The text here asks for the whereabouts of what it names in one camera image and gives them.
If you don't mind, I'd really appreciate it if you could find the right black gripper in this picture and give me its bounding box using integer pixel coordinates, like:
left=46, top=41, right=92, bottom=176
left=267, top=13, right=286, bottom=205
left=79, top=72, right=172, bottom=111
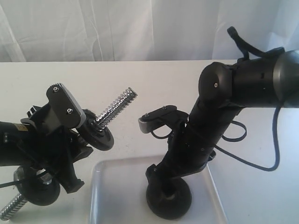
left=145, top=98, right=241, bottom=201

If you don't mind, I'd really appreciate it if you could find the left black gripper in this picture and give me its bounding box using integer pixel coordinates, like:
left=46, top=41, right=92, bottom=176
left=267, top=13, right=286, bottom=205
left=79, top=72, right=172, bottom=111
left=14, top=104, right=93, bottom=194

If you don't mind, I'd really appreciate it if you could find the black weight plate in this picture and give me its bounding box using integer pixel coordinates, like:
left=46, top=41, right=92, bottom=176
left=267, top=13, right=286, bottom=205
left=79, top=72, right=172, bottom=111
left=146, top=184, right=192, bottom=220

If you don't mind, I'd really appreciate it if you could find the chrome threaded dumbbell bar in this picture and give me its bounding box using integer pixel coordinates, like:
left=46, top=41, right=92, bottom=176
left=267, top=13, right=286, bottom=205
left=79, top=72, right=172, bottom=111
left=0, top=88, right=137, bottom=221

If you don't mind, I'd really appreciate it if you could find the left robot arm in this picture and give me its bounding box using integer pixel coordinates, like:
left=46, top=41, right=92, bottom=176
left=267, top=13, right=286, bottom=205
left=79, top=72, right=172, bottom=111
left=0, top=104, right=93, bottom=194

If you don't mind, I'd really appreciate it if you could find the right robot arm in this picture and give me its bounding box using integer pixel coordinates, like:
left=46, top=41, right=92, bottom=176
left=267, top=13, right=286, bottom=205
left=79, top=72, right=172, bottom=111
left=139, top=49, right=299, bottom=204

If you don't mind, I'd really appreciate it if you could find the black plate right side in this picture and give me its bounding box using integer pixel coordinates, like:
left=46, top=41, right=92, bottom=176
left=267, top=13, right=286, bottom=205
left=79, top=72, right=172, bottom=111
left=77, top=109, right=114, bottom=151

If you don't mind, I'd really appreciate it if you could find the black plate left side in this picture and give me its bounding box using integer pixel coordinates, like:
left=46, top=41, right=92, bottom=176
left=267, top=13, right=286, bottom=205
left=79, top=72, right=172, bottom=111
left=14, top=166, right=60, bottom=206

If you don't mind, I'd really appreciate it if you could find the clear plastic tray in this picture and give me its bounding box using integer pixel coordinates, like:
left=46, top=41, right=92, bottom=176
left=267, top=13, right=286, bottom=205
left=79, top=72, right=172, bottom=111
left=89, top=155, right=228, bottom=224

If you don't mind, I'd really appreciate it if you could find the white curtain backdrop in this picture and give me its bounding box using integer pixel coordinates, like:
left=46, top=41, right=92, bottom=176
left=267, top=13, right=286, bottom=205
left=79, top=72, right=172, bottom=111
left=0, top=0, right=299, bottom=62

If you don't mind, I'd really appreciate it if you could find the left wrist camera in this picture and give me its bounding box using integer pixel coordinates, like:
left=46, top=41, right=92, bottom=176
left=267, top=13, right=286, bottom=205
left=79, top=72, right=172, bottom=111
left=46, top=83, right=86, bottom=129

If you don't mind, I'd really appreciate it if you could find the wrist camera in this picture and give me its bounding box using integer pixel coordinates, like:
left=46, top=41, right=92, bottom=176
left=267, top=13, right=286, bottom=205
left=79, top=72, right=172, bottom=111
left=138, top=105, right=189, bottom=134
left=46, top=83, right=86, bottom=129

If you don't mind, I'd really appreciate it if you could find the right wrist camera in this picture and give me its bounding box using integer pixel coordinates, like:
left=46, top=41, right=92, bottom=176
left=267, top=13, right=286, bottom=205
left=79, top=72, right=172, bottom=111
left=138, top=105, right=189, bottom=134

